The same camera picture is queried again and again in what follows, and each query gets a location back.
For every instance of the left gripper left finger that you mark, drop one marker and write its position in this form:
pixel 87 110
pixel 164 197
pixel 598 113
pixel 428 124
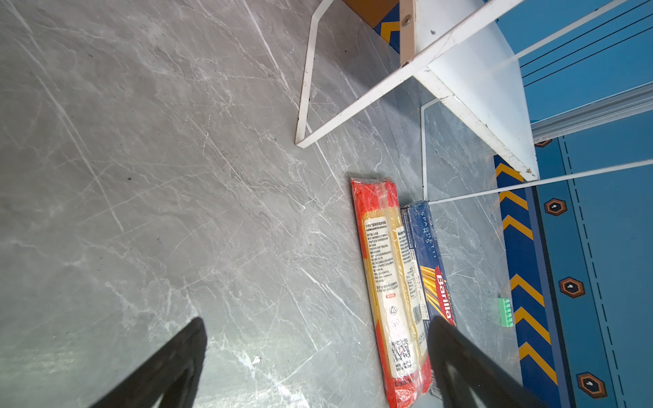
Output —
pixel 169 378

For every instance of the green toy brick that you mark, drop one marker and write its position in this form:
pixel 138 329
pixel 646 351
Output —
pixel 505 312

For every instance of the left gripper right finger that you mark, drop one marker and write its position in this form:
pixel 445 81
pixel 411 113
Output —
pixel 467 377

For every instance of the white two-tier metal shelf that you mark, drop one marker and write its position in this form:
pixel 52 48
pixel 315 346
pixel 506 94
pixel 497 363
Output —
pixel 457 52

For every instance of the red-ended clear spaghetti bag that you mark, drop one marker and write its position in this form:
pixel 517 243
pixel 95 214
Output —
pixel 394 291

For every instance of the blue Barilla spaghetti box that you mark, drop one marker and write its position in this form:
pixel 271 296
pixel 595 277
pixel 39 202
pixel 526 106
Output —
pixel 435 298

